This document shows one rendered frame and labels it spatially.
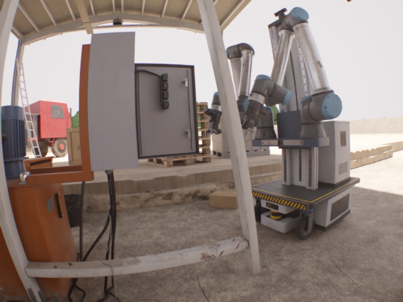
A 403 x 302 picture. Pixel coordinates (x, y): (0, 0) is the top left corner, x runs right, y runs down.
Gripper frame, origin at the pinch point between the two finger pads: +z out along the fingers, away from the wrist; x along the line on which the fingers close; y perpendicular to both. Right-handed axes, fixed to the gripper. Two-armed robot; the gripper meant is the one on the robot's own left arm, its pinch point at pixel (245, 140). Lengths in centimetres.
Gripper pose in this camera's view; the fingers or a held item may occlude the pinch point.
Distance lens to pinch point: 111.4
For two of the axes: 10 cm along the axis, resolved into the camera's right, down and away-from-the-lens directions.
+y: -8.8, -3.3, -3.4
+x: 3.1, 1.5, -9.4
